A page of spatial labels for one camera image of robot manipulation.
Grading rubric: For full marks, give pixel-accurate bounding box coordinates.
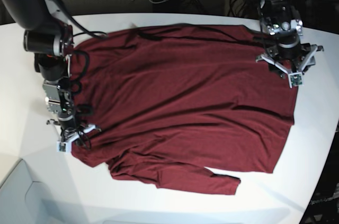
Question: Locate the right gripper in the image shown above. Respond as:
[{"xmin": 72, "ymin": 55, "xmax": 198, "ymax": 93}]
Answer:
[{"xmin": 46, "ymin": 119, "xmax": 102, "ymax": 148}]

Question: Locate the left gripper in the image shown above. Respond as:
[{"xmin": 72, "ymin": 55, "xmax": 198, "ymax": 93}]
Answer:
[{"xmin": 255, "ymin": 43, "xmax": 324, "ymax": 78}]

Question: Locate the dark red t-shirt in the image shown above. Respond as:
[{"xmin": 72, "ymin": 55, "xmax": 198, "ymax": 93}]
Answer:
[{"xmin": 71, "ymin": 25, "xmax": 298, "ymax": 195}]

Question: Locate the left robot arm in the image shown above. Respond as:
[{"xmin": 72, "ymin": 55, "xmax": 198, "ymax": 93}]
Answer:
[{"xmin": 256, "ymin": 0, "xmax": 324, "ymax": 87}]

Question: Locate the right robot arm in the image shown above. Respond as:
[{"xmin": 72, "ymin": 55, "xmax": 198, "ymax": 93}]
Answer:
[{"xmin": 1, "ymin": 0, "xmax": 108, "ymax": 153}]

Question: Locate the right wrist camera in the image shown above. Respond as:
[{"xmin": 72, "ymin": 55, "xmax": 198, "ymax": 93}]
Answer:
[{"xmin": 56, "ymin": 141, "xmax": 72, "ymax": 153}]

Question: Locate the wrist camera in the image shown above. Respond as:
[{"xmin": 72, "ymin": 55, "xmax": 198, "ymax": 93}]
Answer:
[
  {"xmin": 288, "ymin": 72, "xmax": 304, "ymax": 88},
  {"xmin": 56, "ymin": 141, "xmax": 72, "ymax": 153}
]

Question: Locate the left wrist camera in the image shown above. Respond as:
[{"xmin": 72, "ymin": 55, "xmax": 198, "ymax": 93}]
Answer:
[{"xmin": 288, "ymin": 72, "xmax": 304, "ymax": 88}]

